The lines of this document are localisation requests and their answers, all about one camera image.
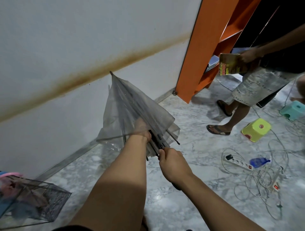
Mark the person's left hand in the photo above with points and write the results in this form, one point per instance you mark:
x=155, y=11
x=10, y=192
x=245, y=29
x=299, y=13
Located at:
x=141, y=133

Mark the person's right hand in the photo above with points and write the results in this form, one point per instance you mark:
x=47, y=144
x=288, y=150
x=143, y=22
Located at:
x=174, y=166

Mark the clear transparent umbrella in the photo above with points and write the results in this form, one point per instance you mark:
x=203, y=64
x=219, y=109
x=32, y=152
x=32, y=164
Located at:
x=133, y=107

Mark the person's left forearm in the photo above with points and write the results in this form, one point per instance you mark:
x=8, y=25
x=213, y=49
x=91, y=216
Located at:
x=114, y=190

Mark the person's right forearm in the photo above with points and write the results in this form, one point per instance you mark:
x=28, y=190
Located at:
x=214, y=207

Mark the person's black sleeve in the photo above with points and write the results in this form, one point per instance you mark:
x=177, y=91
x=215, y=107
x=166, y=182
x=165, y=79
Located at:
x=71, y=228

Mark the metal door stopper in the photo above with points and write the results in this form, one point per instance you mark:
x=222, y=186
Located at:
x=174, y=93

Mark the black plug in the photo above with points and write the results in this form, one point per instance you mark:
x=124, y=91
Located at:
x=228, y=157

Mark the white power strip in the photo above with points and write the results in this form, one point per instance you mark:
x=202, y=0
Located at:
x=238, y=163

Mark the yellow green sheet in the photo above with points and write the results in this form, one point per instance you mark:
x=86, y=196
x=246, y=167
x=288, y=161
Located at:
x=256, y=129

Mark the blue grey picture book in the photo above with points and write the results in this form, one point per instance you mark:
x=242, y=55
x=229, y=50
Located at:
x=212, y=62

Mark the grey paper sheet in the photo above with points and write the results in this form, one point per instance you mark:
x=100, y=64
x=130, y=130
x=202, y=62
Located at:
x=228, y=82

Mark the orange wooden bookshelf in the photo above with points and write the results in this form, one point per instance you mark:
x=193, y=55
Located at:
x=197, y=47

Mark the dark yellow cover book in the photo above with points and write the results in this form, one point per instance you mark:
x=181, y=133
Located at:
x=232, y=64

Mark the teal plastic stool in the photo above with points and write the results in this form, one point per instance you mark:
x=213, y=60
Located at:
x=293, y=110

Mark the black cabinet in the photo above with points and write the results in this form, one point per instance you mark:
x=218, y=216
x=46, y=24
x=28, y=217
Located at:
x=262, y=23

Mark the power strip red switch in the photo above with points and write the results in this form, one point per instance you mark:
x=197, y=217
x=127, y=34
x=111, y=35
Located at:
x=275, y=184

